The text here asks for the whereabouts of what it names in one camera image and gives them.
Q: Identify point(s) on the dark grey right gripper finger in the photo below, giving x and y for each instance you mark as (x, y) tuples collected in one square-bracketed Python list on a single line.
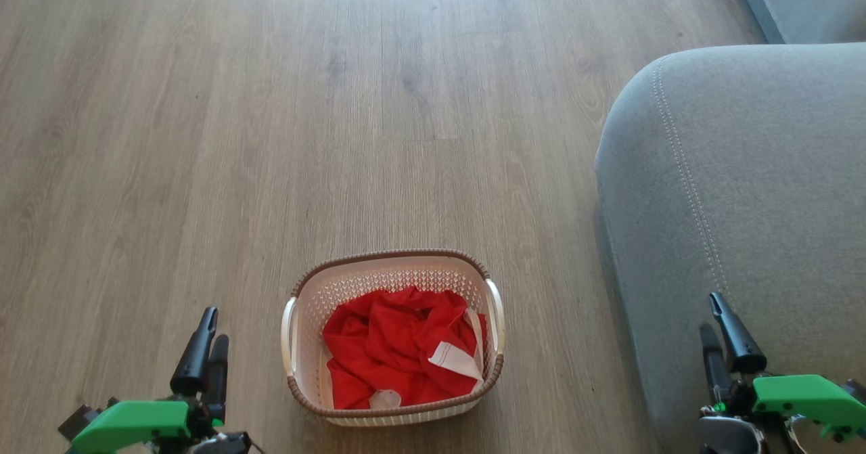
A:
[(741, 349), (716, 366)]

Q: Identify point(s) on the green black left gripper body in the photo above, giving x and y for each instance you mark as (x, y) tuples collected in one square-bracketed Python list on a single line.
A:
[(135, 423)]

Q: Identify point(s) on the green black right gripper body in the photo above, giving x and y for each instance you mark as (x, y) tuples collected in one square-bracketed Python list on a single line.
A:
[(805, 396)]

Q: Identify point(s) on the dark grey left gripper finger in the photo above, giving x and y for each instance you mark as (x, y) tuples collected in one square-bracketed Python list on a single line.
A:
[(193, 366), (218, 379)]

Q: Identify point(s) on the red garment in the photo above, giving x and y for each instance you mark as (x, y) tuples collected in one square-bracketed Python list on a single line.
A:
[(385, 346)]

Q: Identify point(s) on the grey fabric sofa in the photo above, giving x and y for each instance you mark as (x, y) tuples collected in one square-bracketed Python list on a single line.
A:
[(758, 190)]

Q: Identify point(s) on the grey sofa seat section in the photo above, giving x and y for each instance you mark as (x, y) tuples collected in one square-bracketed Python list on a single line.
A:
[(812, 1)]

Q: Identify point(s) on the white plastic laundry basket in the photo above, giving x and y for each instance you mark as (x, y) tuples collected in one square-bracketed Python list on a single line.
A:
[(308, 346)]

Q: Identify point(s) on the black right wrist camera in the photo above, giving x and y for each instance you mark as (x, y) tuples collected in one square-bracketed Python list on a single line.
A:
[(856, 390)]

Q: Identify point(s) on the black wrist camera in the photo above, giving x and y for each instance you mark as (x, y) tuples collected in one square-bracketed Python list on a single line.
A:
[(856, 390), (78, 421)]

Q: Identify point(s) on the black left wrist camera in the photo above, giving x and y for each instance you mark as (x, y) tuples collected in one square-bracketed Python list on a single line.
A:
[(78, 421)]

